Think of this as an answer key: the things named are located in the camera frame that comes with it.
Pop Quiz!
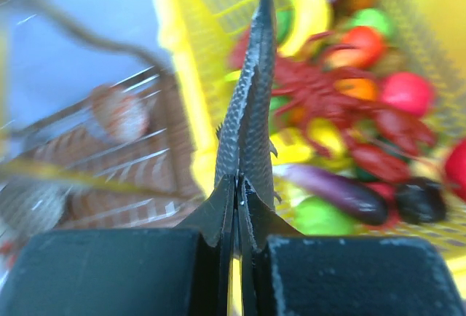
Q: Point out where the yellow toy banana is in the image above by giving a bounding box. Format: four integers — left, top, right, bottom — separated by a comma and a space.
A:
278, 0, 333, 60

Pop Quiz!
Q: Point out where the grey toy fish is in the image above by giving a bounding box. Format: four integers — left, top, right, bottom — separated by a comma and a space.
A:
214, 0, 280, 210

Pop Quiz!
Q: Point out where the green toy fruit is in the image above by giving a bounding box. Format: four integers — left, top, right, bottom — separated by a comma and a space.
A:
292, 196, 357, 236

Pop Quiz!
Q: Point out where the purple toy eggplant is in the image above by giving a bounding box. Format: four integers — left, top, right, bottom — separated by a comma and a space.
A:
273, 163, 389, 226

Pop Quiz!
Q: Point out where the metal dish rack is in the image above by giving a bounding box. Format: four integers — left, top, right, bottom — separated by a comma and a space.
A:
1, 68, 203, 238

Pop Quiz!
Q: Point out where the yellow plastic basket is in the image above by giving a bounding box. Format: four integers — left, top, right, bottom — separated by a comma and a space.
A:
145, 0, 466, 316

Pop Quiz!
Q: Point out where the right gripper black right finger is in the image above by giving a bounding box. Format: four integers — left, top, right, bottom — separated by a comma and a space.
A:
238, 181, 465, 315

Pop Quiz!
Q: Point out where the red toy apple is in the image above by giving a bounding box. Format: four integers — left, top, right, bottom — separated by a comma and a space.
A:
380, 71, 435, 117

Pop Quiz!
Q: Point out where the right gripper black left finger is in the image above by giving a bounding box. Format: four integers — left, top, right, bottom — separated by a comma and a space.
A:
1, 175, 235, 315

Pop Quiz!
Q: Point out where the red toy lobster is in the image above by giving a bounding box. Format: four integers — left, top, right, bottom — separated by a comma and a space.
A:
272, 44, 437, 183

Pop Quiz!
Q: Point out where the orange toy fruit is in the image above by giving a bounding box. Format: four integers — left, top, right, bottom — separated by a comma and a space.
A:
335, 79, 379, 101

